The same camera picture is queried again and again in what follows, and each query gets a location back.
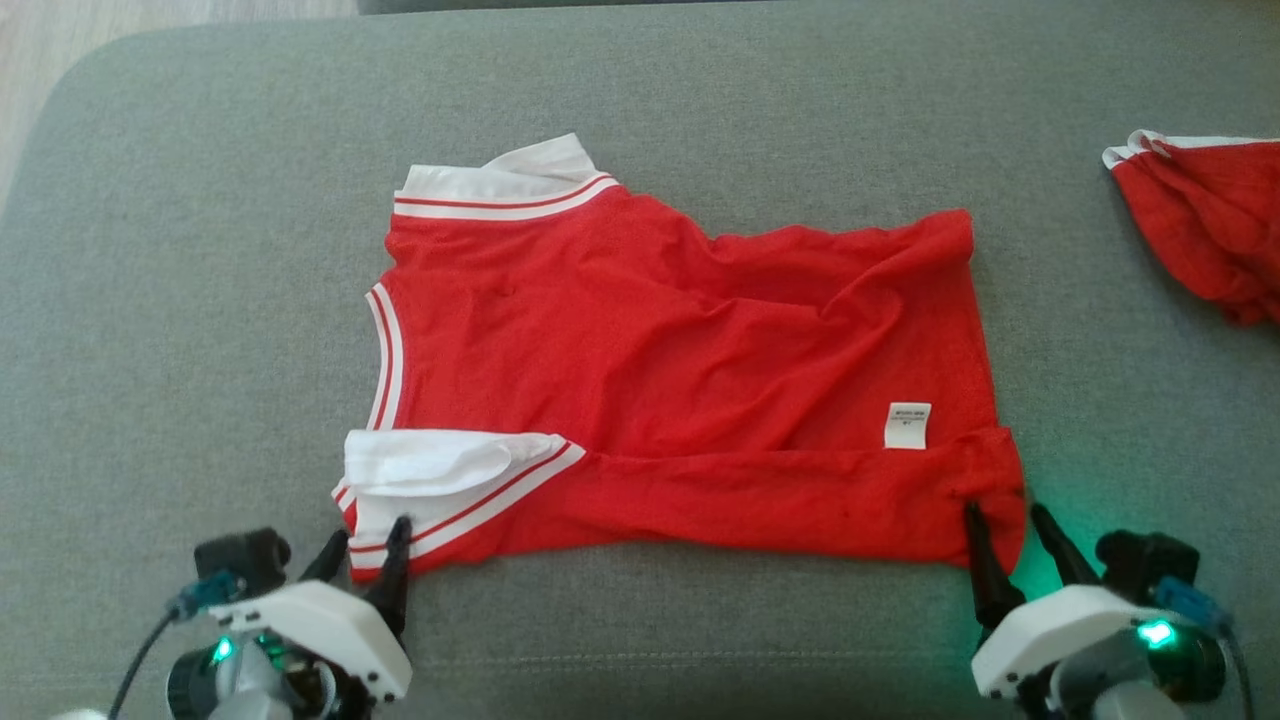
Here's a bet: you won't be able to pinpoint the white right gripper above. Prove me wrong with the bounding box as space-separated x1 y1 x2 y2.
963 503 1151 701

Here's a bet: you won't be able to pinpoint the red printed sports shorts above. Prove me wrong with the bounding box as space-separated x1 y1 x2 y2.
1102 130 1280 326

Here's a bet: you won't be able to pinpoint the right camera cable blue plug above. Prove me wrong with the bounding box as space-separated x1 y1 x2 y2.
1155 578 1256 720

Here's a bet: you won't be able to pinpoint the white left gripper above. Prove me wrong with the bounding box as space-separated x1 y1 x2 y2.
207 515 413 703

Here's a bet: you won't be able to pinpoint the left camera cable blue plug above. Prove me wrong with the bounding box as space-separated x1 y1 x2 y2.
108 572 246 720

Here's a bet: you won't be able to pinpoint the camera cable blue plug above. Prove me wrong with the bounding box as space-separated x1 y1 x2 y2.
1155 578 1256 720
108 572 246 720

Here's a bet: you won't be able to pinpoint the red jersey with white trim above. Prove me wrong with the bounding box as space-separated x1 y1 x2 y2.
333 133 1028 583

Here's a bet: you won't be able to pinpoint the large grey fabric ottoman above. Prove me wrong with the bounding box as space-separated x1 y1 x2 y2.
0 0 1280 720

